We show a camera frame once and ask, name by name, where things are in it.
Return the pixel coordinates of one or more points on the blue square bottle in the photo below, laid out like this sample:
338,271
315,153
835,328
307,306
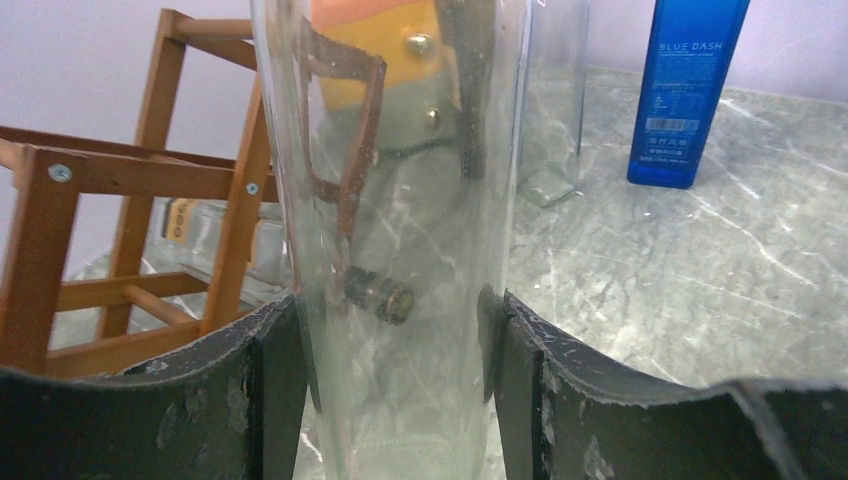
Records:
691,45

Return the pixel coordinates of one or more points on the olive green wine bottle right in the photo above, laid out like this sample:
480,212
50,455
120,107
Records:
468,28

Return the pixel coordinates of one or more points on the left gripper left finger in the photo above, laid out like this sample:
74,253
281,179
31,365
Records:
226,406

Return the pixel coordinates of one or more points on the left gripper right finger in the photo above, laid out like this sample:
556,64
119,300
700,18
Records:
567,411

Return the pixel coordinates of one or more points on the brown wooden wine rack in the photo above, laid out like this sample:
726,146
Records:
73,329

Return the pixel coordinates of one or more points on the clear tall glass bottle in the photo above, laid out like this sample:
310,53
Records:
390,246

